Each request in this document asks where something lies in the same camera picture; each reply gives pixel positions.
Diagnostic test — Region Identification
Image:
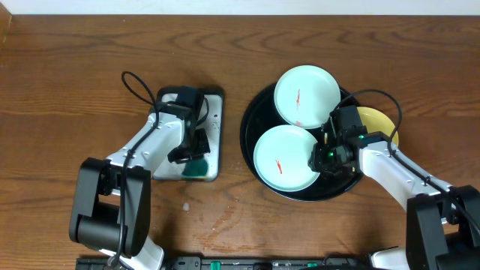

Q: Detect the black rectangular soapy tray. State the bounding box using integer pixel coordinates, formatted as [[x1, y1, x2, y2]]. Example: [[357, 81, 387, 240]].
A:
[[153, 87, 224, 182]]

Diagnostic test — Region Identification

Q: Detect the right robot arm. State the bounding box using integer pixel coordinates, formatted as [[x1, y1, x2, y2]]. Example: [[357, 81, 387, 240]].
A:
[[308, 132, 479, 270]]

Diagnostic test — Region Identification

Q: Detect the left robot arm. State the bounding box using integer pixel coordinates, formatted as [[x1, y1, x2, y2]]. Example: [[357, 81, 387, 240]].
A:
[[69, 102, 208, 269]]

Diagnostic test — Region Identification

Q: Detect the yellow plate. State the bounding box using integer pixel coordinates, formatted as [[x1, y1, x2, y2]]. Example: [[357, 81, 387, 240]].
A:
[[357, 106, 395, 137]]

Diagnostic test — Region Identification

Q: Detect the mint green plate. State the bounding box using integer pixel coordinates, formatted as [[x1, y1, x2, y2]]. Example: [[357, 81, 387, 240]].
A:
[[274, 65, 341, 129], [253, 124, 320, 192]]

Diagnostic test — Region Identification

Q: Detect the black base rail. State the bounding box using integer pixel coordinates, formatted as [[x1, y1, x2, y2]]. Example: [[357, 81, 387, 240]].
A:
[[74, 255, 376, 270]]

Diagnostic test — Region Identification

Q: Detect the green sponge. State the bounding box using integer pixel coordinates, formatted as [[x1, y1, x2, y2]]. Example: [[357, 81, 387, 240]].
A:
[[181, 158, 209, 179]]

